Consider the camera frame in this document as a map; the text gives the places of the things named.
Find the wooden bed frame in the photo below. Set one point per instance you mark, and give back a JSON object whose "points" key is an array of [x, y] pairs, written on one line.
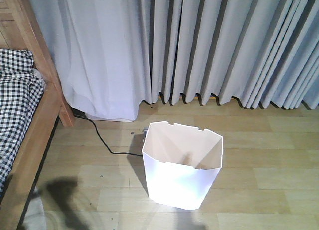
{"points": [[19, 29]]}

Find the white plastic trash bin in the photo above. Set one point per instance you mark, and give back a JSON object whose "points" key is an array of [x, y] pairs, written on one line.
{"points": [[181, 163]]}

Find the grey round rug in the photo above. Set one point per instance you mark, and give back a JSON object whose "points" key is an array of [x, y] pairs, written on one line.
{"points": [[35, 216]]}

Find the black white checkered bedding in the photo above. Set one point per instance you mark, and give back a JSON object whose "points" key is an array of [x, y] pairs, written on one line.
{"points": [[21, 89]]}

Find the floor power outlet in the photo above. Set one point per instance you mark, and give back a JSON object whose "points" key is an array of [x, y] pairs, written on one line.
{"points": [[144, 131]]}

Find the light grey curtain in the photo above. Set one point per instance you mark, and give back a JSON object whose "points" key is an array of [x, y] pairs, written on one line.
{"points": [[113, 54]]}

